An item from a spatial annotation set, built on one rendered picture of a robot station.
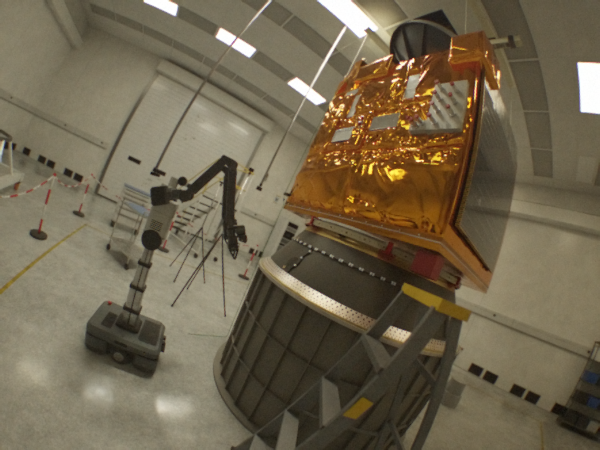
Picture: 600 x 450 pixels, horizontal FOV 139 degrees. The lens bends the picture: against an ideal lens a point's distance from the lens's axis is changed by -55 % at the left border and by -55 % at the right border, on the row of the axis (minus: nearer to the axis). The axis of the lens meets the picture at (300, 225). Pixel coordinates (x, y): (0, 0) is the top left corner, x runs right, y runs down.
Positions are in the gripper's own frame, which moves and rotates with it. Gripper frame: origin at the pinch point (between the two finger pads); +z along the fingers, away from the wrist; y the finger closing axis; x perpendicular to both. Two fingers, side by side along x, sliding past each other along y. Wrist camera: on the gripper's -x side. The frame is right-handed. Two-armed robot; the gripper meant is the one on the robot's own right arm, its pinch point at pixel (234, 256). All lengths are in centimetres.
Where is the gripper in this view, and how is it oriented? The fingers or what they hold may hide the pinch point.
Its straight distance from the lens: 174.9
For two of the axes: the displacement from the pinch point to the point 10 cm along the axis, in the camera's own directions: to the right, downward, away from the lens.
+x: -9.3, 1.2, -3.6
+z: 0.7, 9.9, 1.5
